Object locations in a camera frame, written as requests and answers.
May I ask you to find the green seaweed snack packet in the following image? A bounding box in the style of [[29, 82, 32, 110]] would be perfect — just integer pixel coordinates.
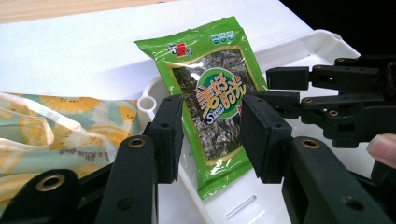
[[134, 15, 269, 201]]

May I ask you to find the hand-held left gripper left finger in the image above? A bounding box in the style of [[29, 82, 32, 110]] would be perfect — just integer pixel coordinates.
[[94, 94, 186, 224]]

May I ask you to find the fruit print cloth bag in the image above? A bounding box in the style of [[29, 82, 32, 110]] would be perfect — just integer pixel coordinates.
[[0, 91, 140, 213]]

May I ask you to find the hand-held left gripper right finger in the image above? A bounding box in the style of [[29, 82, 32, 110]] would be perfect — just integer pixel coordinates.
[[239, 94, 394, 224]]

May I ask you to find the light wooden table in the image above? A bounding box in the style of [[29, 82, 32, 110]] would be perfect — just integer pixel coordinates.
[[0, 0, 176, 25]]

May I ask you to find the white plastic tray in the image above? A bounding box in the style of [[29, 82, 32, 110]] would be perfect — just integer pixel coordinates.
[[136, 29, 396, 224]]

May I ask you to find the white table board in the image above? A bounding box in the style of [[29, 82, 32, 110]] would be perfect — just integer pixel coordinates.
[[0, 0, 314, 102]]

